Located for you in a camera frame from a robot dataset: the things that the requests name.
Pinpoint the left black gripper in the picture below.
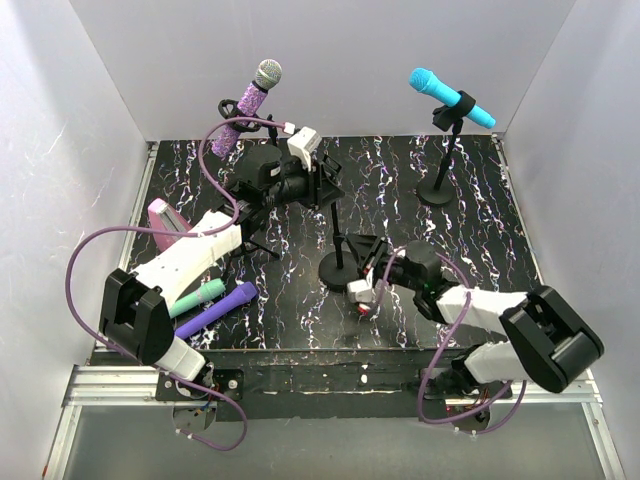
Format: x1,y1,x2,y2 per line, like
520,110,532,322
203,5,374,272
265,154,346,212

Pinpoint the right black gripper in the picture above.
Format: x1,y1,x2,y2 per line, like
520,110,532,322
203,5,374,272
347,232,422,293

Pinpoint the round base mic stand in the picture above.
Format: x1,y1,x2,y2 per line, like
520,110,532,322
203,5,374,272
318,201,358,293

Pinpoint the black tripod mic stand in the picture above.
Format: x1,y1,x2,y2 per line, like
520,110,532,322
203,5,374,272
230,240,281,260

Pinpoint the glitter purple microphone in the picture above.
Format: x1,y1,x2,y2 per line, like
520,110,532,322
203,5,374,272
212,59,282,158

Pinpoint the mint green microphone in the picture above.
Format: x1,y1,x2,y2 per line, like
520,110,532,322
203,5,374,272
169,279,226,319

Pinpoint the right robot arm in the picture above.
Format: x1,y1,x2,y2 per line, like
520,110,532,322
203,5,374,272
346,234,605,398

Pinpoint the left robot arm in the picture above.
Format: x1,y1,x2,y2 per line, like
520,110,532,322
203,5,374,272
99,144,344,400

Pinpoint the black rear tripod stand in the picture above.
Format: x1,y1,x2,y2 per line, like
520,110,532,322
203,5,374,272
218,99,278,147

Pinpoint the right round base stand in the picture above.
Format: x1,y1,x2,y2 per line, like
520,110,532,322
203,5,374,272
415,90,476,207

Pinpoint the cyan microphone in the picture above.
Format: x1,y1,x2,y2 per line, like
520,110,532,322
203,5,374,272
409,68,496,129

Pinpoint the pink box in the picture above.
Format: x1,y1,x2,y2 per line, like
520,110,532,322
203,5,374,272
147,198,192,252

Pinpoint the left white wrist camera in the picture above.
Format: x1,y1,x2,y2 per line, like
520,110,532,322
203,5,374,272
287,127,322,172

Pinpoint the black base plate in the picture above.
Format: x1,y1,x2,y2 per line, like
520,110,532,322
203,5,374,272
153,347,516,424

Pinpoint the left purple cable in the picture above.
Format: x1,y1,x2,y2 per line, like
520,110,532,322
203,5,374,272
66,117,299,451

